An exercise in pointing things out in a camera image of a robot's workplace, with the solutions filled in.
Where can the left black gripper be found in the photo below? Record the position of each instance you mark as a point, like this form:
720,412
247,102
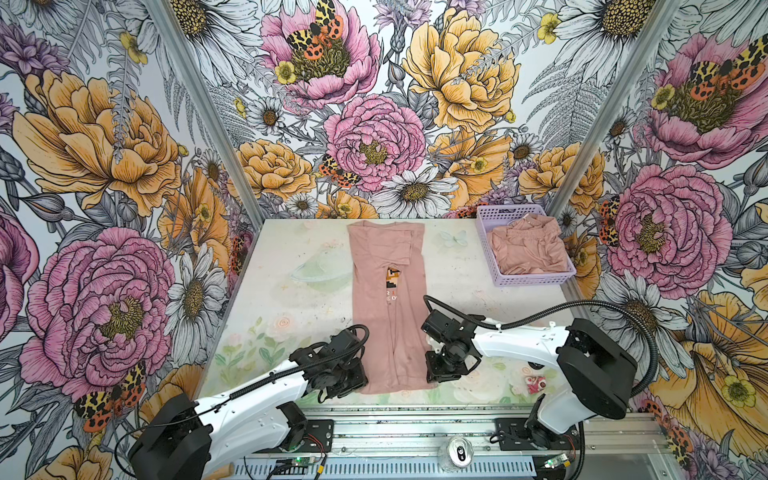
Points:
358,381

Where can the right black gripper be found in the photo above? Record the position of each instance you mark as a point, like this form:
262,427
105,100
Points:
437,374

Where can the pink t-shirt with print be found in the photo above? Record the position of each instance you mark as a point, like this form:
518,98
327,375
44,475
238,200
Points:
389,285

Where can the lilac plastic laundry basket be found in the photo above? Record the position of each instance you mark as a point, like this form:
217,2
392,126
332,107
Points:
491,216

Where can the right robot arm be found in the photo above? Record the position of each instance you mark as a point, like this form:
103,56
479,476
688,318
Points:
599,374

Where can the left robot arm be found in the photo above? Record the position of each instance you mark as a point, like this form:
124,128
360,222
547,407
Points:
190,439

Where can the small pink red toy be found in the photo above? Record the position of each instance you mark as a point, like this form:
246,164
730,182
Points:
535,384

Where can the green circuit board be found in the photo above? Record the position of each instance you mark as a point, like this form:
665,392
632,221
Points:
300,465

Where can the pink shorts in basket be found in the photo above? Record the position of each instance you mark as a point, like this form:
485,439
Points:
528,246

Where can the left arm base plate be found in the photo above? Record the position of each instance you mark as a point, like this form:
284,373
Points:
317,437

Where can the aluminium front rail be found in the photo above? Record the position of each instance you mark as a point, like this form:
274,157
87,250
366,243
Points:
389,431

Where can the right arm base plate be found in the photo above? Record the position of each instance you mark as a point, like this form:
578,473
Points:
518,434

